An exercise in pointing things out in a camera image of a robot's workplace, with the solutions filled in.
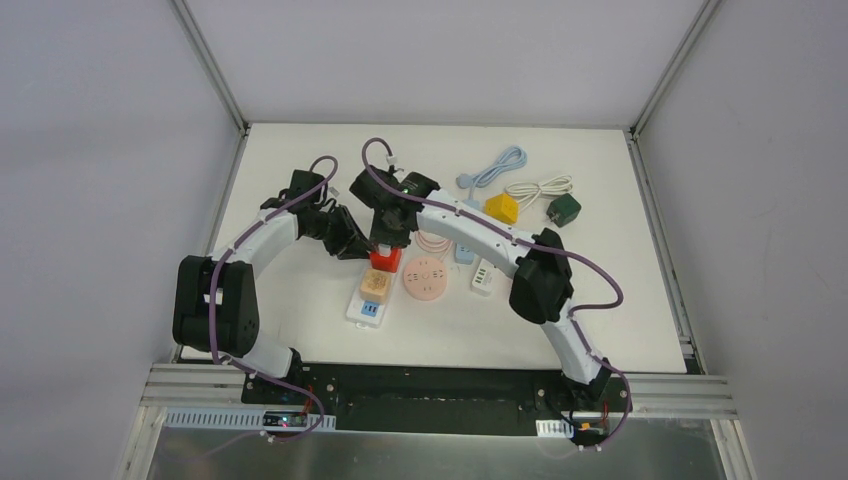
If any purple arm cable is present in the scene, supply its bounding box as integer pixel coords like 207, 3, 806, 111
208, 155, 340, 444
360, 137, 635, 458

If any round pink socket base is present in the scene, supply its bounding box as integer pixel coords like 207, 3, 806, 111
401, 256, 448, 301

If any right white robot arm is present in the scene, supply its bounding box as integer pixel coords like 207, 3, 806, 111
350, 167, 612, 410

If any small white power strip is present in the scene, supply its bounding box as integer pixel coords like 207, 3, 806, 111
470, 258, 497, 297

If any red cube plug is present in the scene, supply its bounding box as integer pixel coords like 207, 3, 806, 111
369, 245, 403, 274

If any light blue power strip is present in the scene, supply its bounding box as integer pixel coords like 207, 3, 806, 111
454, 243, 475, 265

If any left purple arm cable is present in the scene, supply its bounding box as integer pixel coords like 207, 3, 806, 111
208, 155, 340, 444

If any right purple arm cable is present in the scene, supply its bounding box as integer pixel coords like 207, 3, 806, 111
360, 137, 635, 458

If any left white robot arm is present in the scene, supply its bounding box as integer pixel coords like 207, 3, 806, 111
172, 170, 375, 405

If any dark green cube plug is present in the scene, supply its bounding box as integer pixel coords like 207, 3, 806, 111
546, 193, 582, 227

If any aluminium frame rail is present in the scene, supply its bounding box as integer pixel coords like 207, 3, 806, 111
141, 363, 738, 420

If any long white power strip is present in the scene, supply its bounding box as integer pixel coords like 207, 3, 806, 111
345, 254, 402, 329

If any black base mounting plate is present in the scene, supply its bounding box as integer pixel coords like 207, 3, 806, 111
241, 363, 632, 436

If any light blue cable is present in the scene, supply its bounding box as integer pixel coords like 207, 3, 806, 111
455, 146, 529, 200

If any yellow cube plug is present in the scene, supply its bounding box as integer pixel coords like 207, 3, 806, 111
483, 193, 520, 225

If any white cable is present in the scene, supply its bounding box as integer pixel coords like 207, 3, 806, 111
504, 174, 575, 212

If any beige cube plug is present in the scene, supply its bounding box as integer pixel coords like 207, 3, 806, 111
359, 268, 392, 305

